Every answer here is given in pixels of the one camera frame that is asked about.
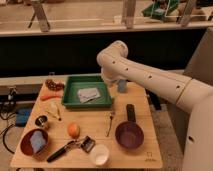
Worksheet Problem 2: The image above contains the black rectangular block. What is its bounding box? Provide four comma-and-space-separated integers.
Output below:
126, 104, 136, 122

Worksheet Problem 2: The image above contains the white cup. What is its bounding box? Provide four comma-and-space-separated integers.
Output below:
89, 144, 109, 166

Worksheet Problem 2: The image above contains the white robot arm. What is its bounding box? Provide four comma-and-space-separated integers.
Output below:
97, 40, 213, 171

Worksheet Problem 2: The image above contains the bunch of dark grapes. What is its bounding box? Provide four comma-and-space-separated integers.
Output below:
45, 79, 64, 91

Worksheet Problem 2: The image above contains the grey towel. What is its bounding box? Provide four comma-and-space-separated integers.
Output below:
77, 88, 100, 103

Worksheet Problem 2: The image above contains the blue box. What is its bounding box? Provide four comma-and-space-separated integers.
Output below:
15, 108, 32, 127

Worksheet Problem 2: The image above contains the black cable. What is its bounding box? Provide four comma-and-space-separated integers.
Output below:
1, 114, 18, 155

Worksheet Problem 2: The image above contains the purple bowl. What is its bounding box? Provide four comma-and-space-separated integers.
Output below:
115, 121, 144, 149

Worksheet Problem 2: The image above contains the orange carrot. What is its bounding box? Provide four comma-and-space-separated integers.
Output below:
40, 94, 62, 101

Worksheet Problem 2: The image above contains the small black tin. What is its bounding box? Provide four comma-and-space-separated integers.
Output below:
35, 115, 49, 129

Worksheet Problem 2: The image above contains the green plastic tray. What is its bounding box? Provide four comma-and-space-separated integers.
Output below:
61, 75, 112, 109

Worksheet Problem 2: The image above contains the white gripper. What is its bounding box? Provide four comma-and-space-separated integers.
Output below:
101, 69, 119, 86

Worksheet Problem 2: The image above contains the brown bowl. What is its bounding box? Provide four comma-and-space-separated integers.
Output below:
20, 128, 49, 156

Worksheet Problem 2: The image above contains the metal fork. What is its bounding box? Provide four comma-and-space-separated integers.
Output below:
106, 112, 115, 137

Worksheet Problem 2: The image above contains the black handled peeler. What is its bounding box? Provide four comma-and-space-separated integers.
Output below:
47, 136, 96, 163

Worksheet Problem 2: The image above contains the orange fruit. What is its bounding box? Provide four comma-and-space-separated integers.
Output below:
67, 123, 80, 138

